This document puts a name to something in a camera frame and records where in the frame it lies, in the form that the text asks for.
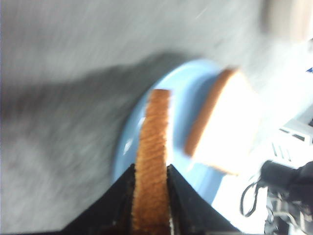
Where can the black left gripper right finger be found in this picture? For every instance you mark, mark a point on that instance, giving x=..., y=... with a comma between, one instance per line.
x=190, y=214

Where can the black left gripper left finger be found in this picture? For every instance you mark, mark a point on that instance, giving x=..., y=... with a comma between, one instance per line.
x=110, y=214

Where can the white bread slice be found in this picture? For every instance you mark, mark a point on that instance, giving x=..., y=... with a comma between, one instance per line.
x=150, y=208
x=226, y=126

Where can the white perforated equipment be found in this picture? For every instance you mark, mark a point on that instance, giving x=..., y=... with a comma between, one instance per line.
x=293, y=142

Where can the blue round plate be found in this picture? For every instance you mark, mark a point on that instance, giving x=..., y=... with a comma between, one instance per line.
x=188, y=84

